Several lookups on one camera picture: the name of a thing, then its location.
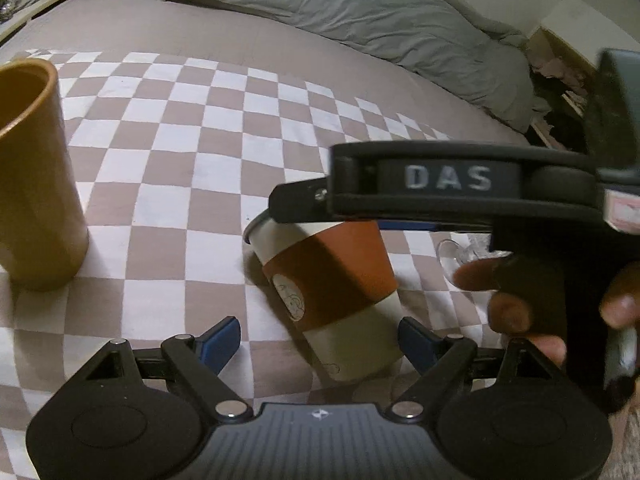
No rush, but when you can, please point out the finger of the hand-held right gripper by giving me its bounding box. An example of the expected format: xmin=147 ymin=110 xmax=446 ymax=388
xmin=268 ymin=176 xmax=332 ymax=224

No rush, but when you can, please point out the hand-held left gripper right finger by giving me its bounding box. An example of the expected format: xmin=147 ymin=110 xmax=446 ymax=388
xmin=387 ymin=317 xmax=569 ymax=420

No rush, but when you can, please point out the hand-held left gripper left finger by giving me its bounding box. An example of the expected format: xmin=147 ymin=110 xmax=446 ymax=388
xmin=82 ymin=316 xmax=254 ymax=423

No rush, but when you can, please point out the white paper cup brown sleeve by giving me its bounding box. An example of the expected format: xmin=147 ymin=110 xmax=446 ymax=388
xmin=243 ymin=209 xmax=407 ymax=384

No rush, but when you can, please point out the person's right hand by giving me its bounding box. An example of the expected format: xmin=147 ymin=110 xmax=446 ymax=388
xmin=451 ymin=256 xmax=640 ymax=368

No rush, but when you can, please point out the clear glass item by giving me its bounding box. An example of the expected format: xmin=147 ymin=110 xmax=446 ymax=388
xmin=436 ymin=234 xmax=496 ymax=273

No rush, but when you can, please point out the checkered beige white blanket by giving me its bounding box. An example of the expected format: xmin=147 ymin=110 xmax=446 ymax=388
xmin=0 ymin=0 xmax=551 ymax=480

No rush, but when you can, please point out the pile of clutter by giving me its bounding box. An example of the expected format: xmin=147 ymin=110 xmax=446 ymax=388
xmin=522 ymin=25 xmax=603 ymax=152

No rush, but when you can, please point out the grey pillow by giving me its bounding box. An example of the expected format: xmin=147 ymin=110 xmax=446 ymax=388
xmin=80 ymin=0 xmax=537 ymax=134

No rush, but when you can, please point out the yellow-brown ceramic mug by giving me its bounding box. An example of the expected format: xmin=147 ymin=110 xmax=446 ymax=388
xmin=0 ymin=58 xmax=90 ymax=292

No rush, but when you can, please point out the wooden bed frame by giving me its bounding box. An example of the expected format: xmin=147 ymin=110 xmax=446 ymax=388
xmin=0 ymin=0 xmax=96 ymax=45

